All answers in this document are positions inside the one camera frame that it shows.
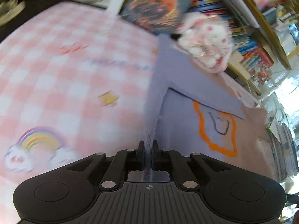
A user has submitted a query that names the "pink white plush bunny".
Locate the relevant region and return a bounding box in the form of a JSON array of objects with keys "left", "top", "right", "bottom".
[{"left": 176, "top": 12, "right": 234, "bottom": 73}]

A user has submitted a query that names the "white wooden bookshelf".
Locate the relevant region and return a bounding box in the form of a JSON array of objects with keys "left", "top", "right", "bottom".
[{"left": 107, "top": 0, "right": 298, "bottom": 96}]

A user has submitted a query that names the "row of colourful books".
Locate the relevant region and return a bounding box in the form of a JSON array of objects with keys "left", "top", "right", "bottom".
[{"left": 188, "top": 0, "right": 274, "bottom": 84}]

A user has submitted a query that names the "purple and mauve sweater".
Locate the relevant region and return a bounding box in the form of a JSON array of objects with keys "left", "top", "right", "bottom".
[{"left": 145, "top": 35, "right": 277, "bottom": 180}]

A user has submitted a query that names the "pink checkered table mat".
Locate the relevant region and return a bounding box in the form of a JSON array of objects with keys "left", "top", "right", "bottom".
[{"left": 0, "top": 0, "right": 265, "bottom": 223}]

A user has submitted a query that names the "Harry Potter book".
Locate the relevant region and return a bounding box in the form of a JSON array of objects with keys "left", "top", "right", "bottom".
[{"left": 120, "top": 0, "right": 193, "bottom": 34}]

